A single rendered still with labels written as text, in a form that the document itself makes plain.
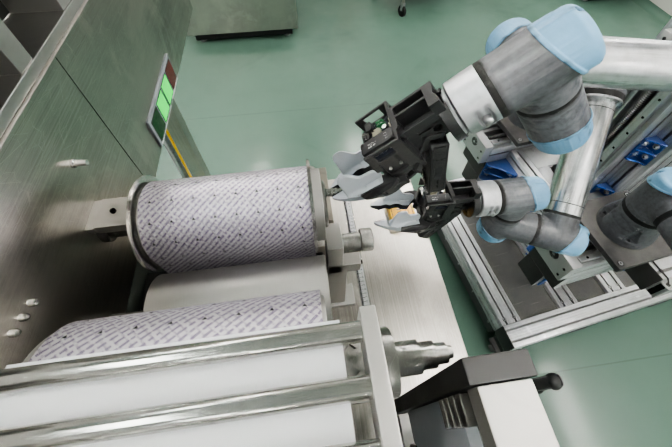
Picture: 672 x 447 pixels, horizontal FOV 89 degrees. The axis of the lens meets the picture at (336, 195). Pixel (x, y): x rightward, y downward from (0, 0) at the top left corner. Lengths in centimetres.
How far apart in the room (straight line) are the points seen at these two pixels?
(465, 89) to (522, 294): 144
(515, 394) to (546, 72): 30
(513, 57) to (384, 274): 60
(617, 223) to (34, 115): 130
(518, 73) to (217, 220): 41
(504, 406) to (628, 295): 175
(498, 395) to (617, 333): 193
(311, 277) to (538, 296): 142
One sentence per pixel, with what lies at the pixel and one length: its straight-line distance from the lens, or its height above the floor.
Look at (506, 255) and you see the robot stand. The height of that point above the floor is 21.
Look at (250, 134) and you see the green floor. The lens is 250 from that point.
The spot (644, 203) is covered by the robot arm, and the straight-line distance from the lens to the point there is 120.
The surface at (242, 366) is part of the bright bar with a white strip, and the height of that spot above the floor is 144.
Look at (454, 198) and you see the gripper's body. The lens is 73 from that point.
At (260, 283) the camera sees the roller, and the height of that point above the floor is 123.
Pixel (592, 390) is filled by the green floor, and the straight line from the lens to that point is 204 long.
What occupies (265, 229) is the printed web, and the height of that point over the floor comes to 128.
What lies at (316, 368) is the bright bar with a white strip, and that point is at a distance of 27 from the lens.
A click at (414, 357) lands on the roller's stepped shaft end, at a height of 135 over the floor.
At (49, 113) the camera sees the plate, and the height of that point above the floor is 141.
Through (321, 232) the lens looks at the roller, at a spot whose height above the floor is 126.
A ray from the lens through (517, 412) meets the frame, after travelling 29.
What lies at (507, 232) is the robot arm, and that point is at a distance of 87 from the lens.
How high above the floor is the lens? 170
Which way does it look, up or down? 55 degrees down
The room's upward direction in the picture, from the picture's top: straight up
